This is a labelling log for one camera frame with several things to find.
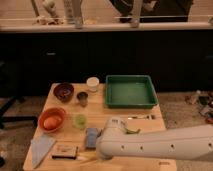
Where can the green plastic tray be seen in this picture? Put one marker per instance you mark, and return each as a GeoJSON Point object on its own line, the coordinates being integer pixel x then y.
{"type": "Point", "coordinates": [130, 91]}

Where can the orange bowl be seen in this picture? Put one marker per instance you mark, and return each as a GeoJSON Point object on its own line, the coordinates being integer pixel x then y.
{"type": "Point", "coordinates": [49, 113]}

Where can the green plastic cup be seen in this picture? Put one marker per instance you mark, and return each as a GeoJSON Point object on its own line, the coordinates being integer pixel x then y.
{"type": "Point", "coordinates": [80, 121]}

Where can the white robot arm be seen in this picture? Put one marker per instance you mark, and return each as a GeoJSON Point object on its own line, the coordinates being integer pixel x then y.
{"type": "Point", "coordinates": [190, 143]}

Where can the white paper cup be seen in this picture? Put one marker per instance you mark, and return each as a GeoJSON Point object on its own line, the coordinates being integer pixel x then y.
{"type": "Point", "coordinates": [93, 83]}

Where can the blue sponge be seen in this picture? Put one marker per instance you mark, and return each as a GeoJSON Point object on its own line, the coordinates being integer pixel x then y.
{"type": "Point", "coordinates": [91, 137]}

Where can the dark red bowl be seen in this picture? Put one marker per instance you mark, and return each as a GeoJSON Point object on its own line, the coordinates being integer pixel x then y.
{"type": "Point", "coordinates": [64, 92]}

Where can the small metal utensil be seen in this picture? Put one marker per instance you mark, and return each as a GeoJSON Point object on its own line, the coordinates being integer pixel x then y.
{"type": "Point", "coordinates": [149, 117]}

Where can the small flat box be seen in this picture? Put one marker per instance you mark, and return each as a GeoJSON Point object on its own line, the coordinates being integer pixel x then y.
{"type": "Point", "coordinates": [64, 152]}

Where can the grey folded cloth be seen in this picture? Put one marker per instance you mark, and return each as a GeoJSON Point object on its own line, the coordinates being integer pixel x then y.
{"type": "Point", "coordinates": [40, 146]}

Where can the orange fruit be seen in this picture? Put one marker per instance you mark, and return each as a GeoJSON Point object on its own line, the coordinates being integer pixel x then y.
{"type": "Point", "coordinates": [53, 122]}

